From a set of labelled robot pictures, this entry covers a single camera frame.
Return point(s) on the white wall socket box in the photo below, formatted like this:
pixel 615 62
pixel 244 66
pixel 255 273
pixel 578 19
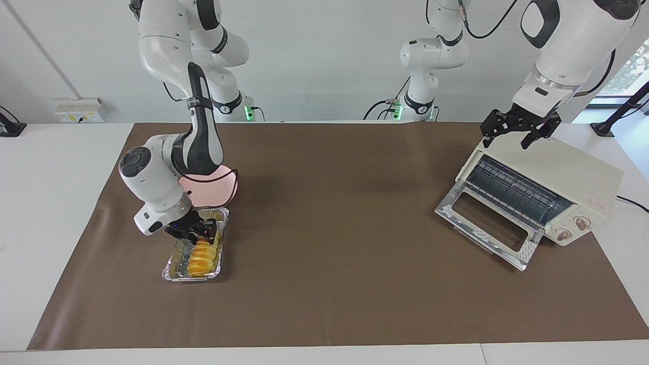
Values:
pixel 81 110

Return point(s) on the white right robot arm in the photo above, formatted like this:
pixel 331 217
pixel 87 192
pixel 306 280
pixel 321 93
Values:
pixel 152 172

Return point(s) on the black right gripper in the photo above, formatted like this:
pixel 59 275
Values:
pixel 185 227

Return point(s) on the cream toaster oven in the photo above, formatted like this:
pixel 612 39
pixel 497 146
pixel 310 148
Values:
pixel 568 172

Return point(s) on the glass oven door metal frame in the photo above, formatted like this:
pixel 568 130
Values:
pixel 527 253

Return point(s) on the brown table mat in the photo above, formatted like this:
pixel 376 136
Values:
pixel 355 263

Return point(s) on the pink round plate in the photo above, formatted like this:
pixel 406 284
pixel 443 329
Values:
pixel 213 190

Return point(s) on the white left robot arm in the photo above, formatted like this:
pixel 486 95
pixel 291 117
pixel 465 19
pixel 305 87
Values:
pixel 573 45

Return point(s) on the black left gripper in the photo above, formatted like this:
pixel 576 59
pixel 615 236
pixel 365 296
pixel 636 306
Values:
pixel 527 119

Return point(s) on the golden sliced bread loaf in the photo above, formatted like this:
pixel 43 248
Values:
pixel 203 261

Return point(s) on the window with green trees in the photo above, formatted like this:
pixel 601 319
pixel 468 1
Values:
pixel 631 71

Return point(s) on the cream oven knob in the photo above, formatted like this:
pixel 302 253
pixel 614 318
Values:
pixel 564 234
pixel 582 223

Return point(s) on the aluminium foil tray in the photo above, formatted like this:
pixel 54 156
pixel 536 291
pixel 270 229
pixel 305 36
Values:
pixel 175 268

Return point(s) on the black desk clamp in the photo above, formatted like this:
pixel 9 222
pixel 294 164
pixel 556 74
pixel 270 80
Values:
pixel 10 128

